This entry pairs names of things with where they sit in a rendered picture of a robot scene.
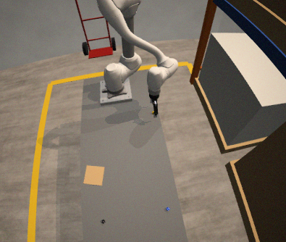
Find tan flat mat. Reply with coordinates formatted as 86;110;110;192
84;165;104;185

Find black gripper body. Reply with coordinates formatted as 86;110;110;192
149;94;159;103

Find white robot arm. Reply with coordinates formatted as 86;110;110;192
96;0;178;99

